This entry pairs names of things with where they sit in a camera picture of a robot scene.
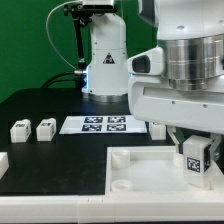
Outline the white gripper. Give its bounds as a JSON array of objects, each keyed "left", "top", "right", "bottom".
[{"left": 128, "top": 76, "right": 224, "bottom": 171}]

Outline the white square table top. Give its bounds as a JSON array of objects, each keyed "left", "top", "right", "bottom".
[{"left": 105, "top": 146, "right": 224, "bottom": 195}]

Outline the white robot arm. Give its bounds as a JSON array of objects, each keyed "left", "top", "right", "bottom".
[{"left": 83, "top": 0, "right": 224, "bottom": 135}]

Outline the white U-shaped obstacle fence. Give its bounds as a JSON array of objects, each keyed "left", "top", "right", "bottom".
[{"left": 0, "top": 152, "right": 224, "bottom": 224}]

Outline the white sheet with AprilTags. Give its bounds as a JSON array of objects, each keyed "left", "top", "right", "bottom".
[{"left": 60, "top": 115, "right": 147, "bottom": 134}]

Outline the black cable bundle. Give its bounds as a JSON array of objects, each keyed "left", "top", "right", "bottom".
[{"left": 41, "top": 71, "right": 84, "bottom": 90}]

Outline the black camera stand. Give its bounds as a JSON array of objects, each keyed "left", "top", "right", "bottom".
[{"left": 63, "top": 4, "right": 92, "bottom": 89}]

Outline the grey camera on stand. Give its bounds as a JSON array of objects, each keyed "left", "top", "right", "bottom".
[{"left": 82, "top": 0, "right": 115, "bottom": 10}]

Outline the grey cable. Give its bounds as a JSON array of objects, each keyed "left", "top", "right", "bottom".
[{"left": 45, "top": 0, "right": 84, "bottom": 72}]

